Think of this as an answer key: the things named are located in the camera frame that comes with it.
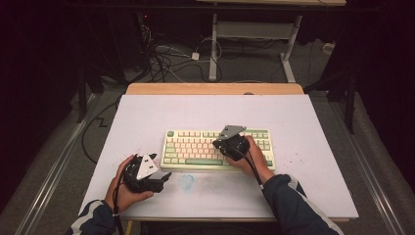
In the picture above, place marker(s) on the cream pink green keyboard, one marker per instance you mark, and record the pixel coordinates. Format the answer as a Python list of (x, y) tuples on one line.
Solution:
[(189, 147)]

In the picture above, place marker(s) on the person's left hand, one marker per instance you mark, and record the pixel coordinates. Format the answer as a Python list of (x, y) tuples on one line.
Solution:
[(120, 196)]

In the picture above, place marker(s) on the white-framed desk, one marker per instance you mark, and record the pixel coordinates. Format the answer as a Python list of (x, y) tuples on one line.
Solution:
[(213, 49)]

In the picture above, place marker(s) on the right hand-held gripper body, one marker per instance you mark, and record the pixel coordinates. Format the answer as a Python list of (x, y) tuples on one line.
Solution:
[(233, 143)]

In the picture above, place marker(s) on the person's right hand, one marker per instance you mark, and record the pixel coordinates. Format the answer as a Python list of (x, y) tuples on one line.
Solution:
[(259, 163)]

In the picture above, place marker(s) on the white power adapter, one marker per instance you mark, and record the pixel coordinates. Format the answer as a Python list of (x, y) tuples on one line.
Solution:
[(195, 56)]

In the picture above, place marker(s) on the white table cover sheet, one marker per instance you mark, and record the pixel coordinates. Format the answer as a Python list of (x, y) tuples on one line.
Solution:
[(212, 111)]

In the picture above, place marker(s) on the black metal stand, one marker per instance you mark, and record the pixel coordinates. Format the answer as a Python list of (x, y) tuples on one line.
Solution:
[(81, 98), (350, 104)]

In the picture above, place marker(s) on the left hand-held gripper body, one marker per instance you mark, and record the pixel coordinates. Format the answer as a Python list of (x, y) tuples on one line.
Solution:
[(147, 168)]

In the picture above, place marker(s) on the aluminium floor rail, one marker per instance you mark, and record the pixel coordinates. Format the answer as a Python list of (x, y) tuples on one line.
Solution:
[(375, 189), (49, 186)]

